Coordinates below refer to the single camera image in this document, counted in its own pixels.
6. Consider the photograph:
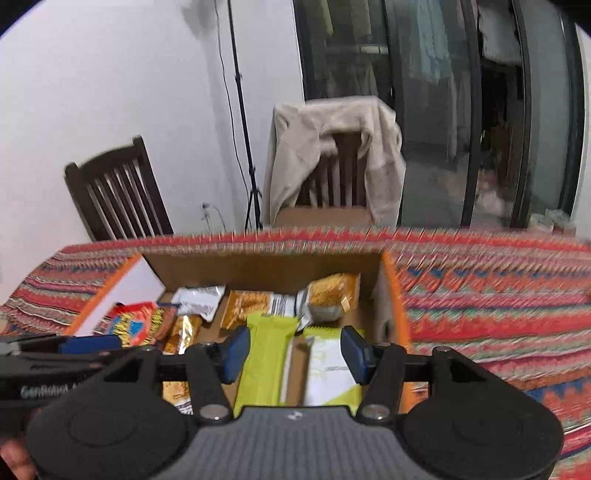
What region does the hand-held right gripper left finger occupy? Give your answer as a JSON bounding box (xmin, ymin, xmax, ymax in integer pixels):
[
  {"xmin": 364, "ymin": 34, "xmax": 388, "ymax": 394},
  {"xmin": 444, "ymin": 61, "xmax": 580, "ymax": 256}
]
[{"xmin": 99, "ymin": 325, "xmax": 252, "ymax": 425}]

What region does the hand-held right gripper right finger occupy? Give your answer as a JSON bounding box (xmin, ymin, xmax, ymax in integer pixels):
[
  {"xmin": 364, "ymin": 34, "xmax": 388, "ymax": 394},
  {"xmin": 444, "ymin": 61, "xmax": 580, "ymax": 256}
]
[{"xmin": 341, "ymin": 325, "xmax": 490, "ymax": 425}]

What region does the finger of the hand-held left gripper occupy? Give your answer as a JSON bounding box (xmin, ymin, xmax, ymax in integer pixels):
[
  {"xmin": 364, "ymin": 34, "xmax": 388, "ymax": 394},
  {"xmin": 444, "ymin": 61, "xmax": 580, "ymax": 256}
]
[{"xmin": 0, "ymin": 334, "xmax": 123, "ymax": 357}]

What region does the pale green snack bar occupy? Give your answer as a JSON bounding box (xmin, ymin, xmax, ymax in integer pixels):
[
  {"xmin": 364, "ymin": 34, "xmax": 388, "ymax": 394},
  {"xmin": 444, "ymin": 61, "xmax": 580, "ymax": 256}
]
[{"xmin": 302, "ymin": 325, "xmax": 366, "ymax": 408}]

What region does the pile of snack packets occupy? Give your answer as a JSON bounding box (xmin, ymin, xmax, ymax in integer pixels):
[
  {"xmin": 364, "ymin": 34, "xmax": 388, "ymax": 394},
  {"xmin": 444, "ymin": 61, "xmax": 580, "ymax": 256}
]
[{"xmin": 95, "ymin": 272, "xmax": 362, "ymax": 416}]

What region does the orange cardboard box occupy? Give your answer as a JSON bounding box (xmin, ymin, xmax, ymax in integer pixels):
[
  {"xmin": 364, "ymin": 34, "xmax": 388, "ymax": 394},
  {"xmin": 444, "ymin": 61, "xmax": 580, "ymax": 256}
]
[{"xmin": 66, "ymin": 250, "xmax": 413, "ymax": 416}]

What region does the person's left hand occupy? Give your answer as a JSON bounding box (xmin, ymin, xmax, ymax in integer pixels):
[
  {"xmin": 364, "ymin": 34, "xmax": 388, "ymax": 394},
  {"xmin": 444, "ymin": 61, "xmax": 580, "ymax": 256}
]
[{"xmin": 0, "ymin": 440, "xmax": 38, "ymax": 480}]

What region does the patterned red tablecloth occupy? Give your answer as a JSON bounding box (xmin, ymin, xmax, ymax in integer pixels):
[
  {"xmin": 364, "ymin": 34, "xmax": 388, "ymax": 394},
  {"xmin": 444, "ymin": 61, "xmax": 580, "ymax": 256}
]
[{"xmin": 0, "ymin": 226, "xmax": 591, "ymax": 480}]

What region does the dark wooden chair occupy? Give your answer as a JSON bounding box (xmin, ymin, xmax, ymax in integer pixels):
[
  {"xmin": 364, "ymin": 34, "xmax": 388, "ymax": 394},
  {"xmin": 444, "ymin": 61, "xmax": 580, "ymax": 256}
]
[{"xmin": 64, "ymin": 135, "xmax": 175, "ymax": 241}]

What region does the jacket-draped wooden chair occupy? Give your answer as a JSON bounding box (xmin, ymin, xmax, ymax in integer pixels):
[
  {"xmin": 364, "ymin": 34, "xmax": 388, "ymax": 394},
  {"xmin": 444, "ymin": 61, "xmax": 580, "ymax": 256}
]
[{"xmin": 273, "ymin": 130, "xmax": 376, "ymax": 228}]

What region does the chair with beige jacket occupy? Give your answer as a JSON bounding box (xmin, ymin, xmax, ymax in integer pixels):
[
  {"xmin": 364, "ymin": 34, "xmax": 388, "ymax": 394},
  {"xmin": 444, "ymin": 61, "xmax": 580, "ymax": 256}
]
[{"xmin": 262, "ymin": 96, "xmax": 408, "ymax": 228}]

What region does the studio light on stand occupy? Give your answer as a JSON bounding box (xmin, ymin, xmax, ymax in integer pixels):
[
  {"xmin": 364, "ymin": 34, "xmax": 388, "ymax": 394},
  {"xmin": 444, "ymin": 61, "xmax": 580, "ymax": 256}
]
[{"xmin": 225, "ymin": 0, "xmax": 265, "ymax": 232}]

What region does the sliding glass door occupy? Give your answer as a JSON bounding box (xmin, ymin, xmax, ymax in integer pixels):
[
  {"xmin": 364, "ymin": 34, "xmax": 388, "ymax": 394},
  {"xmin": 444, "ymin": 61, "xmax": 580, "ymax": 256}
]
[{"xmin": 292, "ymin": 0, "xmax": 588, "ymax": 229}]

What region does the hanging pale blue shirt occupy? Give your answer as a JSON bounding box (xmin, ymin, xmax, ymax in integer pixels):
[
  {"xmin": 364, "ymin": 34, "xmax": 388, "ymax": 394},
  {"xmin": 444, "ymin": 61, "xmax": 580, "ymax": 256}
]
[{"xmin": 409, "ymin": 0, "xmax": 453, "ymax": 84}]

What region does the wall socket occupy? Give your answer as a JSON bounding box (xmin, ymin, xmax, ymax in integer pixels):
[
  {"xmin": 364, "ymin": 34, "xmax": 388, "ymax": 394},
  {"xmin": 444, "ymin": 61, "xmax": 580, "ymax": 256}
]
[{"xmin": 201, "ymin": 202, "xmax": 228, "ymax": 229}]

